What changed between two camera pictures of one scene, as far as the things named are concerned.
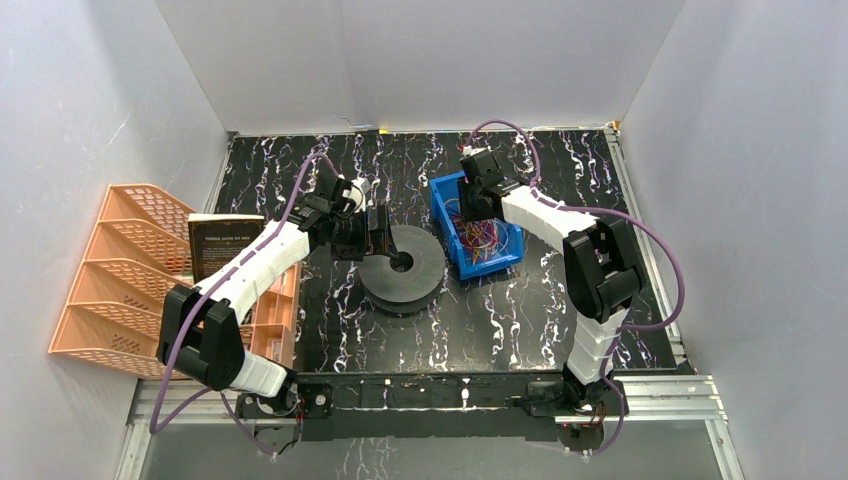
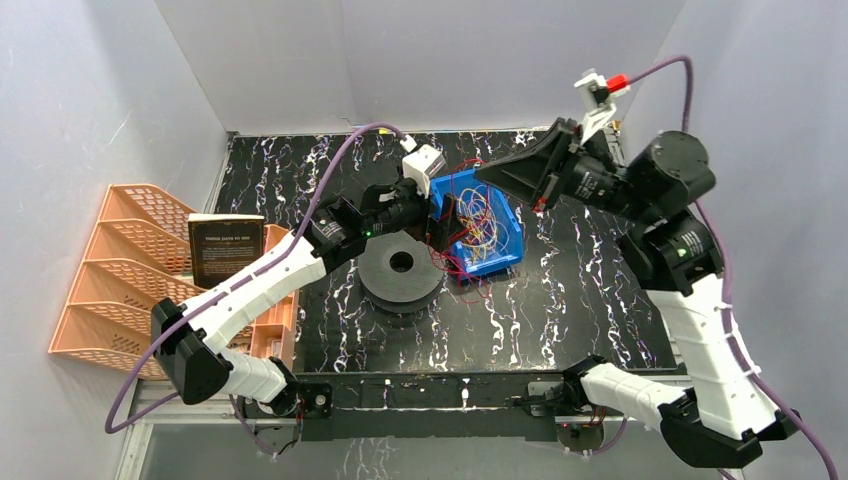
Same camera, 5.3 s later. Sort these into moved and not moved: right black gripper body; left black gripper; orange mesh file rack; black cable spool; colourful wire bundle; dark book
Moved: right black gripper body; left black gripper
Not moved: dark book; orange mesh file rack; black cable spool; colourful wire bundle
